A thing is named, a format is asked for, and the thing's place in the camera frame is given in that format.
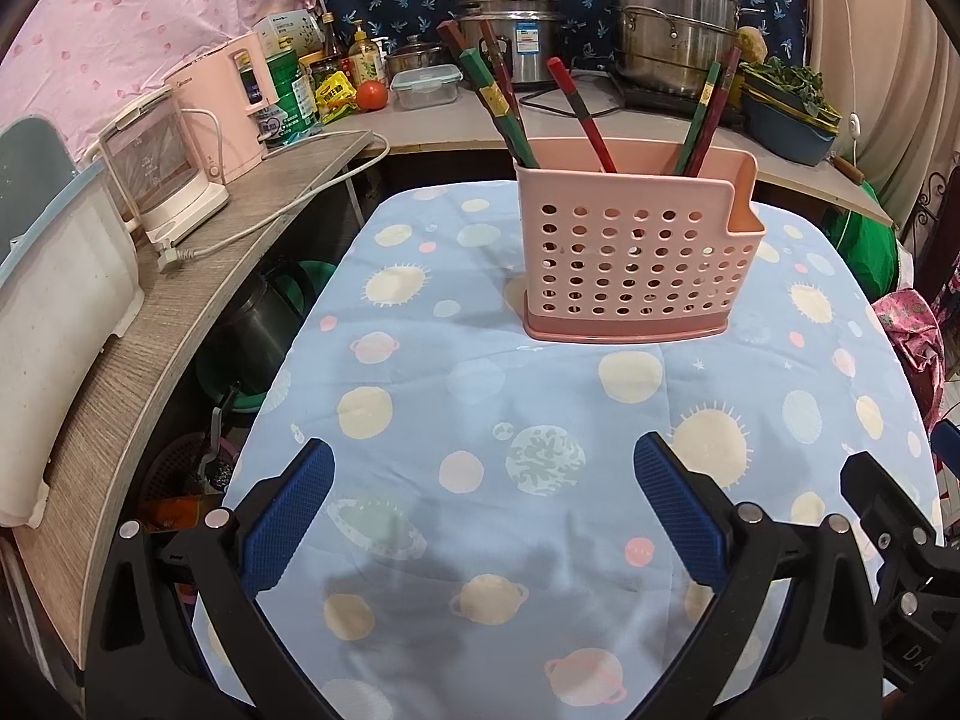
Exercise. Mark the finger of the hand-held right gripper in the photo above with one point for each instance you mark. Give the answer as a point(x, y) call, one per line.
point(892, 517)
point(949, 442)

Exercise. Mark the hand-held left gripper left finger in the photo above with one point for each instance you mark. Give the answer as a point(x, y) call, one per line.
point(289, 517)

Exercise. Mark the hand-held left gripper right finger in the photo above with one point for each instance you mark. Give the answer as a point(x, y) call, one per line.
point(679, 510)

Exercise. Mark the pink perforated utensil holder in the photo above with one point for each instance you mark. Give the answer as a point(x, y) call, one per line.
point(637, 255)

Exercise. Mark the dark maroon chopstick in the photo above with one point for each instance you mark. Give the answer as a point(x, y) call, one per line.
point(724, 82)

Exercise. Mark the pink floral cloth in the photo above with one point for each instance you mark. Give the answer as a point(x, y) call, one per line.
point(919, 337)

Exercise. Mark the dark metal pot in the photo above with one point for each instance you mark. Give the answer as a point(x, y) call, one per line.
point(251, 330)

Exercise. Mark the blue planet-print cloth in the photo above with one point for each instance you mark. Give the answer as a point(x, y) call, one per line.
point(525, 390)

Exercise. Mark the green cloth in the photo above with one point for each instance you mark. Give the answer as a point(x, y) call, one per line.
point(862, 255)

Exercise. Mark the wood-grain curved shelf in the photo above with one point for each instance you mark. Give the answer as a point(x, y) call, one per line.
point(112, 390)

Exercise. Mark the white bin blue lid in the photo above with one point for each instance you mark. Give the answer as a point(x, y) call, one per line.
point(60, 330)

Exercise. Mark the blue basin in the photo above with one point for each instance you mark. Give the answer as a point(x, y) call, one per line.
point(780, 135)

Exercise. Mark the glass kettle white base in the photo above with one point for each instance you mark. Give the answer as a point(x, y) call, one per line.
point(172, 165)

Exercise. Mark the green leafy vegetables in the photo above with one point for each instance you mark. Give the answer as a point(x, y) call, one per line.
point(795, 86)

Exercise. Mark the beige curtain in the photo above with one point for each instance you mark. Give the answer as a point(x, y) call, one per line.
point(885, 52)

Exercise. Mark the black induction cooker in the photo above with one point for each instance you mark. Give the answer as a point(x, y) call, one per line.
point(645, 101)

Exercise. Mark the pink electric kettle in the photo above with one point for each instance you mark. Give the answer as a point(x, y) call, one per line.
point(217, 112)

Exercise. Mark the red chopstick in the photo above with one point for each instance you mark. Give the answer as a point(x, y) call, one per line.
point(577, 109)

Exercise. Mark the green tin can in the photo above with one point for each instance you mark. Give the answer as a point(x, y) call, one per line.
point(289, 101)

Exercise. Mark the yellow snack packet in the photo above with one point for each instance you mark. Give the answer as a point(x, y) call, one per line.
point(334, 94)

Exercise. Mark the red tomato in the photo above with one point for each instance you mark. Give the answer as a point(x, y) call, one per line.
point(371, 95)

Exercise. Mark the tan loofah sponge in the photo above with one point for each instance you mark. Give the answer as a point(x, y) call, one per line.
point(752, 45)

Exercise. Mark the glass jar dark lid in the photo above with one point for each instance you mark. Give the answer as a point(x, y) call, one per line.
point(324, 69)

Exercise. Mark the clear plastic food container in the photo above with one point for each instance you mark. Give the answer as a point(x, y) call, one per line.
point(424, 88)

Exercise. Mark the yellow bottle red cap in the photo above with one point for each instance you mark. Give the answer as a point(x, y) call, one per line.
point(366, 60)

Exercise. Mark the green chopstick yellow band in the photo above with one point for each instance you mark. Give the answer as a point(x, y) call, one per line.
point(480, 79)

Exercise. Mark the small steel pot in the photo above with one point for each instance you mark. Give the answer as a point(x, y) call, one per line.
point(412, 56)

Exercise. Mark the dark sauce bottle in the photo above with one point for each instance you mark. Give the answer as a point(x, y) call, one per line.
point(330, 41)

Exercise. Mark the dark brown chopstick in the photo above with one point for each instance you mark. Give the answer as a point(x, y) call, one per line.
point(499, 60)

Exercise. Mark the white green carton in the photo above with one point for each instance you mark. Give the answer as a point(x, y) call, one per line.
point(289, 30)

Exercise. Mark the large steel steamer pot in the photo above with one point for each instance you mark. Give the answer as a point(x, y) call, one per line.
point(675, 22)

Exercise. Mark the steel rice cooker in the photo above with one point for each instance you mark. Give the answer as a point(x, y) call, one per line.
point(532, 37)

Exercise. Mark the pink spotted cloth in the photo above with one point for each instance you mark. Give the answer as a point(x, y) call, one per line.
point(112, 7)

